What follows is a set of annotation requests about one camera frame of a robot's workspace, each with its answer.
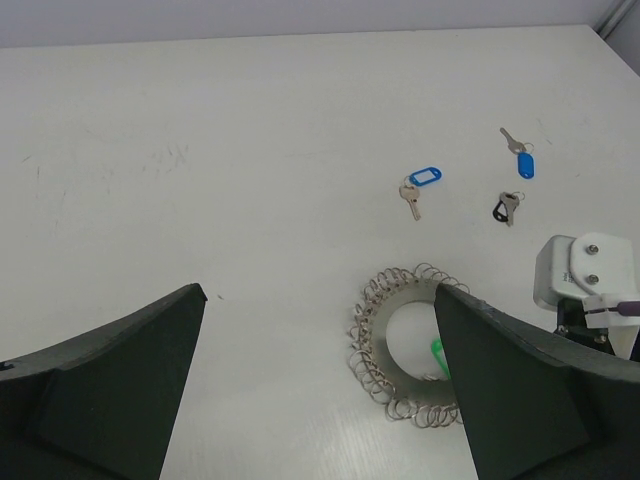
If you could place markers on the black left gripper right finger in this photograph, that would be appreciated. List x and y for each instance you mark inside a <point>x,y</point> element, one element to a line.
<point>537,405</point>

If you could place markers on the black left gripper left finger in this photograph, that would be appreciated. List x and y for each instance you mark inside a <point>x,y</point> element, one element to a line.
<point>101,405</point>

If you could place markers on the metal key organizer ring disc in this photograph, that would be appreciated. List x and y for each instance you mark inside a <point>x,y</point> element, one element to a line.
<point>427,402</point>

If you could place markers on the silver key black tag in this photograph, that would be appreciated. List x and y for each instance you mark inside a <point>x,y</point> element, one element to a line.
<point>508,202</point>

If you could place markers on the green key tag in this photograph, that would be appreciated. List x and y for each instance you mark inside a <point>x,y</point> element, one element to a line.
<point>438,353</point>

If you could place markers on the silver key dark-blue tag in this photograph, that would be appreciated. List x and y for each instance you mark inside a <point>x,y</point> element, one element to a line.
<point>524,155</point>

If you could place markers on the silver key blue tag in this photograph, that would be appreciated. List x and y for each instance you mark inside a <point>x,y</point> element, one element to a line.
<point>410,189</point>

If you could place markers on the aluminium frame post right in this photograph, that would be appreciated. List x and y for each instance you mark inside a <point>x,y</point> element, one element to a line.
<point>613,17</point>

